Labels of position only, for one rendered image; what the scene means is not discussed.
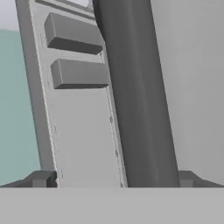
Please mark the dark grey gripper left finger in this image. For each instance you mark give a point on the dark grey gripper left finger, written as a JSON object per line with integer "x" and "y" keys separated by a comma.
{"x": 40, "y": 179}

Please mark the grey fridge door bin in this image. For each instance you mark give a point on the grey fridge door bin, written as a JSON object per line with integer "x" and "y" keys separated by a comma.
{"x": 80, "y": 73}
{"x": 73, "y": 30}

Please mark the light grey freezer door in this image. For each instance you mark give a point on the light grey freezer door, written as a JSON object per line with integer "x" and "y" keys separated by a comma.
{"x": 195, "y": 87}

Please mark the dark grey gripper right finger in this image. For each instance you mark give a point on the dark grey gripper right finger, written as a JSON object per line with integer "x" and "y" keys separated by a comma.
{"x": 186, "y": 179}

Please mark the grey fridge door inner panel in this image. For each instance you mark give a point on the grey fridge door inner panel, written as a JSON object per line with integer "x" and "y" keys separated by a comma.
{"x": 81, "y": 137}

